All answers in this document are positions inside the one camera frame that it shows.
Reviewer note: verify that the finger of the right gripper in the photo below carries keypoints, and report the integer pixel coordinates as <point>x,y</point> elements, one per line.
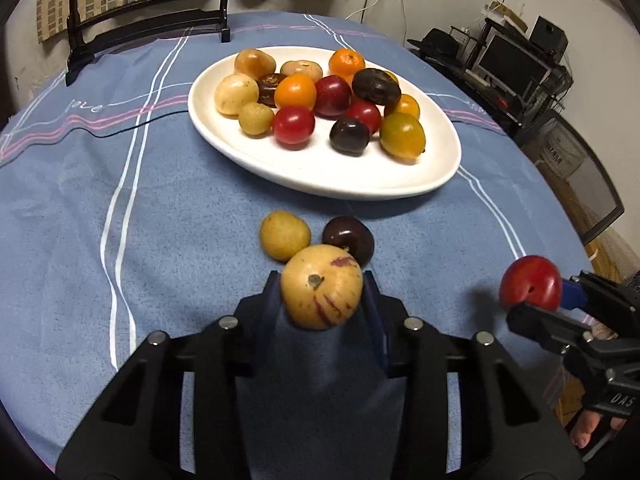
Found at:
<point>554,332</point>
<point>614,305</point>

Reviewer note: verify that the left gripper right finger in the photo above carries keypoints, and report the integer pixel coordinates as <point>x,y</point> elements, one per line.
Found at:
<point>406,346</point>

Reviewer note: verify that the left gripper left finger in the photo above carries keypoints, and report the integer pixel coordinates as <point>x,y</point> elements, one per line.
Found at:
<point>233,346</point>

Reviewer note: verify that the large red tomato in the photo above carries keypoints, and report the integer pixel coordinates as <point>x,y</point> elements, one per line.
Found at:
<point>532,279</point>

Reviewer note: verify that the pale striped melon fruit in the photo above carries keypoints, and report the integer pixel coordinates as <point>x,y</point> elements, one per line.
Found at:
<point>321,287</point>

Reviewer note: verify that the dark purple plum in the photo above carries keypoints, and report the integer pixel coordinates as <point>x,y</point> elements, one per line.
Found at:
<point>349,136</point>

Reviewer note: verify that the red cherry tomato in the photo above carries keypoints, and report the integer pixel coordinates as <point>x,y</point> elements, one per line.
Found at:
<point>367,113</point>

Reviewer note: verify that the dark brown passion fruit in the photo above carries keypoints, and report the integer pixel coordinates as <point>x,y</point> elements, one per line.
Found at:
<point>375,86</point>

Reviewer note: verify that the small orange fruit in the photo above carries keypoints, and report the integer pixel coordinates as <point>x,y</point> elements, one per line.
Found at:
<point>296,90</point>

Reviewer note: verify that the large yellow speckled fruit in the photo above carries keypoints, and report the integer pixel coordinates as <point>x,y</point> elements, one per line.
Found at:
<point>254,63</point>

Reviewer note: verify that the small orange tomato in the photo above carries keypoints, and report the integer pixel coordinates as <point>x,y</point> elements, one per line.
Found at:
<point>393,76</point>
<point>406,105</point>

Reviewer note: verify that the person's right hand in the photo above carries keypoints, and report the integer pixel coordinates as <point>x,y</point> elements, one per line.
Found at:
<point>588,422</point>

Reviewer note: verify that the dark purple fruit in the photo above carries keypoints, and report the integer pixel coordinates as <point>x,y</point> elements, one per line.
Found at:
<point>350,234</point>

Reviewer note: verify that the black mesh chair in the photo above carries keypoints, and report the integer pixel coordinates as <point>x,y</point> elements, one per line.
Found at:
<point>574,173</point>

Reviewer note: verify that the blue striped tablecloth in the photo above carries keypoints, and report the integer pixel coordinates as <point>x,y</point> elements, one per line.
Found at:
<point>118,218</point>

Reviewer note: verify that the small yellow-green fruit on plate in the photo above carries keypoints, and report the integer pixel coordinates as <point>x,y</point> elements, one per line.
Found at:
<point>255,119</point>

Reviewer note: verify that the small orange tomato on plate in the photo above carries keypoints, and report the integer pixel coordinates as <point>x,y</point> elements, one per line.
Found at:
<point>406,105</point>

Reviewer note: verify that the computer monitor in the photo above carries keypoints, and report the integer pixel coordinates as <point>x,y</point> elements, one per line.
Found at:
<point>506,64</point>

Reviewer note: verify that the pale speckled fruit on plate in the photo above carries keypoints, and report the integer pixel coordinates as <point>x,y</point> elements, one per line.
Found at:
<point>233,92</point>

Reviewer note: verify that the dark red fruit on plate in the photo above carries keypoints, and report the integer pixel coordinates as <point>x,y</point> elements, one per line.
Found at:
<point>334,97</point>

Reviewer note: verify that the dark brown fruit on plate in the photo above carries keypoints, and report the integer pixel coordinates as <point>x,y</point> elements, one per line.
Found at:
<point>267,86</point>

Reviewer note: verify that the black speaker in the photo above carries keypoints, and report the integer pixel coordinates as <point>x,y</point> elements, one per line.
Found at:
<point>549,38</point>

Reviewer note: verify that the orange tangerine on plate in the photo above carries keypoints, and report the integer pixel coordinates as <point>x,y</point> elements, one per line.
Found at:
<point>346,63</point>

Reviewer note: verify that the beige round fruit on plate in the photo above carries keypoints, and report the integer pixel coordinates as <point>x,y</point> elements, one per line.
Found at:
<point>302,67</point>

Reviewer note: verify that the black media shelf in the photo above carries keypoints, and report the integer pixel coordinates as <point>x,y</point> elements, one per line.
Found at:
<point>453,53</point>

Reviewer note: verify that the round goldfish screen ornament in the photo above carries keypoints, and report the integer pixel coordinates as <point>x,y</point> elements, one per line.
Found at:
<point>83,52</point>

